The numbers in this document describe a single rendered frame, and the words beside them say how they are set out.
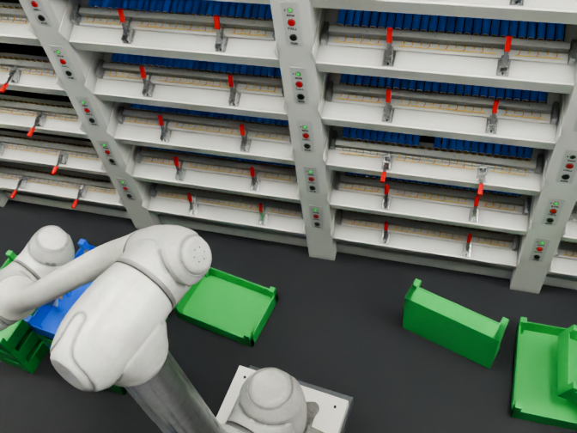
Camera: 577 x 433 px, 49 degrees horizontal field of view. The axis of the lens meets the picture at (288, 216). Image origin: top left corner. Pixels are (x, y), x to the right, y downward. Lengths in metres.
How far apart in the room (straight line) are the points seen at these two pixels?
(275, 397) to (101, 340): 0.59
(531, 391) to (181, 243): 1.35
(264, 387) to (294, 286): 0.78
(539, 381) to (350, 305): 0.64
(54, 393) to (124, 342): 1.27
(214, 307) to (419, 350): 0.71
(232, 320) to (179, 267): 1.16
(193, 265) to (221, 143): 0.95
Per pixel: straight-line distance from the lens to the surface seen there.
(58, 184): 2.63
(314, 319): 2.21
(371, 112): 1.75
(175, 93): 1.92
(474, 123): 1.74
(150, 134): 2.10
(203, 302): 2.30
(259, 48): 1.69
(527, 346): 2.21
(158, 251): 1.11
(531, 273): 2.21
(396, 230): 2.19
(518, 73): 1.61
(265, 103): 1.82
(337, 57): 1.64
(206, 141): 2.02
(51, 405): 2.32
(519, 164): 1.87
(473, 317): 2.00
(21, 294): 1.50
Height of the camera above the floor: 1.95
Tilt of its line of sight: 53 degrees down
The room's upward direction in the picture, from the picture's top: 10 degrees counter-clockwise
